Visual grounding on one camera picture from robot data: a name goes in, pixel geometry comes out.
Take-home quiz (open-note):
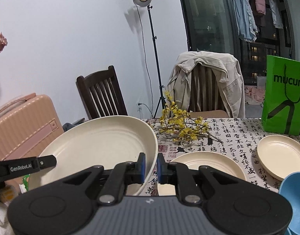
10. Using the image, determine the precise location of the pink hanging jacket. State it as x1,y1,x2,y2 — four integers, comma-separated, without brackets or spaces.
253,0,266,16

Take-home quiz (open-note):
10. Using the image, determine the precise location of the black framed sliding glass door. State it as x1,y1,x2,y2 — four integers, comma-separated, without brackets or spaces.
176,0,300,86

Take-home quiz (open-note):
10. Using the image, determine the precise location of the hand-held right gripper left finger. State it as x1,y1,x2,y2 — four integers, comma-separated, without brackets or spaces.
62,152,147,206

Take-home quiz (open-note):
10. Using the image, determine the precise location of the pink suitcase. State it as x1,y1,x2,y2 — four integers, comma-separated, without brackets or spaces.
0,93,65,163

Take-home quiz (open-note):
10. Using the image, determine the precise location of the blue bowl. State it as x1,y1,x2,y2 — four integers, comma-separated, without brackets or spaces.
279,172,300,235

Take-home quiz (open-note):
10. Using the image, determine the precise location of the cream plate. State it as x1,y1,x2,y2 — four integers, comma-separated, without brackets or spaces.
256,135,300,182
157,152,247,197
28,116,158,196

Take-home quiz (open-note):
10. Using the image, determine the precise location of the brown slatted wooden chair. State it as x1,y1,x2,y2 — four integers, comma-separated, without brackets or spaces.
189,64,229,118

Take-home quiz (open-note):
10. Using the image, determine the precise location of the yellow blossom branch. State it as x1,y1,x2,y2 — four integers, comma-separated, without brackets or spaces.
154,90,224,144

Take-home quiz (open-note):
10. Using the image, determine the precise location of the pink cloth pile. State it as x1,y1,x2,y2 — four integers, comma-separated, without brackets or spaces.
244,86,265,104

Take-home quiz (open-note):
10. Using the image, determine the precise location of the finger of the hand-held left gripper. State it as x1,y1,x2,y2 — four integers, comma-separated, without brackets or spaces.
36,155,57,170

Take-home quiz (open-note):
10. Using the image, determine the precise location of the green paper bag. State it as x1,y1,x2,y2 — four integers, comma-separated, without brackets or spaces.
261,54,300,136

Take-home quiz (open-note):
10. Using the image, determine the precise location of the light blue hanging shirt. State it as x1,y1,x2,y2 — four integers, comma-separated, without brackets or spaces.
232,0,259,42

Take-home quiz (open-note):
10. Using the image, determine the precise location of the dark wooden chair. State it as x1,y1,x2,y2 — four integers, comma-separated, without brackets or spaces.
76,65,128,120

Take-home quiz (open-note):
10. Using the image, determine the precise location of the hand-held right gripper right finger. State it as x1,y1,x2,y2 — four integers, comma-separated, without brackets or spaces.
156,153,240,206

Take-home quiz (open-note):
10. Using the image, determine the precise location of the white hanging shirt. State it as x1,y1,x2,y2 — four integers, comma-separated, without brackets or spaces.
265,0,284,28

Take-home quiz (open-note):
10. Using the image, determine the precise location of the grey cloth pouch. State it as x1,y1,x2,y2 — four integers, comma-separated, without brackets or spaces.
62,119,85,133

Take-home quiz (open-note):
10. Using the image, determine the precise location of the beige jacket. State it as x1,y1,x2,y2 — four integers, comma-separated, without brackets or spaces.
167,51,246,118

